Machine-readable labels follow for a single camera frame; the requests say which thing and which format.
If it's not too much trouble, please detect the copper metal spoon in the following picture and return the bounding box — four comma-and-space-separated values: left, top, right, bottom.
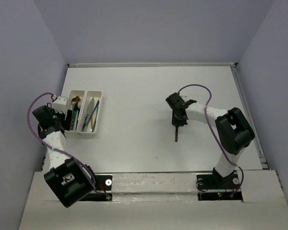
71, 96, 81, 106

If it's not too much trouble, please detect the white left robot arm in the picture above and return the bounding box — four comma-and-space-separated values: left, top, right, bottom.
32, 105, 96, 207

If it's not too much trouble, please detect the white right container tray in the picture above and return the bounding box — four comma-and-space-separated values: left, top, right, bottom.
76, 91, 103, 136

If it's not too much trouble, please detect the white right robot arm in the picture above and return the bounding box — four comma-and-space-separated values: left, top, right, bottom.
166, 92, 255, 188

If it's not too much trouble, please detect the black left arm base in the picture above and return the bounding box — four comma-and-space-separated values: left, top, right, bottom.
81, 173, 113, 202

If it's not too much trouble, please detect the orange plastic knife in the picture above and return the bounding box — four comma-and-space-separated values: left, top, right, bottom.
90, 115, 95, 132

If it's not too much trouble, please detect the knife with pink handle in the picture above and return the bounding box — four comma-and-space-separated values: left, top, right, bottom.
84, 97, 95, 132

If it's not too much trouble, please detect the silver spoon teal handle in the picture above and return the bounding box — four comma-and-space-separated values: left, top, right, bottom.
70, 109, 77, 131

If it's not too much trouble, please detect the beige plastic spoon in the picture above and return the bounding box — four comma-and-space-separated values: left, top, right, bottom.
77, 101, 82, 109

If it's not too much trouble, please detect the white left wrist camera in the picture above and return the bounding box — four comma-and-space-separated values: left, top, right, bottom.
52, 96, 68, 114

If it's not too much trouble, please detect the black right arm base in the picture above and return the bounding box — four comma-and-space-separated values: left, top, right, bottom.
195, 170, 243, 201

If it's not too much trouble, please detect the knife with teal handle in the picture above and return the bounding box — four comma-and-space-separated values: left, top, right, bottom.
82, 114, 90, 128

